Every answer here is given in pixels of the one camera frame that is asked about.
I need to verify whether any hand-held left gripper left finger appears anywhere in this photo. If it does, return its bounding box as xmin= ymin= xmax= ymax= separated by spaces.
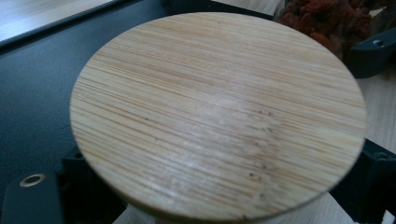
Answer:
xmin=61 ymin=145 xmax=127 ymax=224

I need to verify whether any glass jar of red berries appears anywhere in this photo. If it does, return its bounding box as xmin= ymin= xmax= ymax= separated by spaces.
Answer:
xmin=276 ymin=0 xmax=396 ymax=62

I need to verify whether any black metal two-tier rack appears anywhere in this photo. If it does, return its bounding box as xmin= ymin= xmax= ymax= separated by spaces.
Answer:
xmin=0 ymin=0 xmax=278 ymax=220

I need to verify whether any wooden cylinder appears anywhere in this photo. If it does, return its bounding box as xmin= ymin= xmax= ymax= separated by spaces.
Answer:
xmin=69 ymin=11 xmax=368 ymax=224

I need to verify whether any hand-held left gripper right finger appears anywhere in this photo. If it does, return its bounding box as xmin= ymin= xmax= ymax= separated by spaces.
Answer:
xmin=330 ymin=138 xmax=396 ymax=224

